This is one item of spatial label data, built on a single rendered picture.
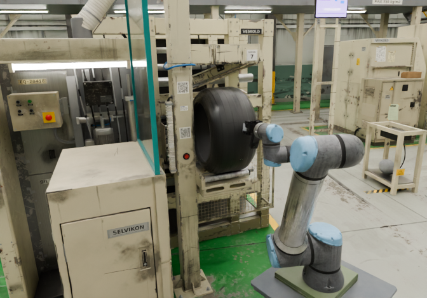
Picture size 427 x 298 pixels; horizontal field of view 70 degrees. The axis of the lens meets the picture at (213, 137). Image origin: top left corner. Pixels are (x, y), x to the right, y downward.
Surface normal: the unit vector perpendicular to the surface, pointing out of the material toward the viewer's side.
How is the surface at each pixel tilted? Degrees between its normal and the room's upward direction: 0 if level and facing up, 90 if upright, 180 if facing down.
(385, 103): 90
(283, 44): 90
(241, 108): 52
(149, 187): 90
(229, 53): 90
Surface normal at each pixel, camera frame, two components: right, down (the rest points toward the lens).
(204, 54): 0.35, 0.22
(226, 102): 0.22, -0.55
